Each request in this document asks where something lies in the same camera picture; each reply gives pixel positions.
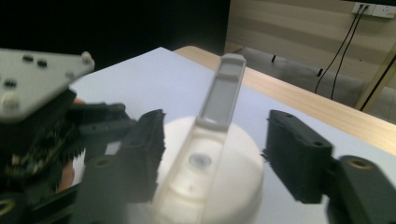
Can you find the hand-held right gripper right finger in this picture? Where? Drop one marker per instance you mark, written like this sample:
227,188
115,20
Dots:
305,158

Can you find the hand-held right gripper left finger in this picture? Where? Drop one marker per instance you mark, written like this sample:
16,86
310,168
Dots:
137,161

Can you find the wooden table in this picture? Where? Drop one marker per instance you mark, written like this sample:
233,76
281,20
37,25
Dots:
311,102

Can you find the white board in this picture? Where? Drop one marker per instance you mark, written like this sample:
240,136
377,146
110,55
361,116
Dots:
155,81

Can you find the dark curtain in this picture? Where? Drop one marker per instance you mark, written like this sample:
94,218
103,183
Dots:
109,28

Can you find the wooden wall strip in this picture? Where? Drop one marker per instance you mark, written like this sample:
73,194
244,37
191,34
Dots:
378,77

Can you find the white wall socket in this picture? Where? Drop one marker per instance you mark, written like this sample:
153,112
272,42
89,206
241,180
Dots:
375,10

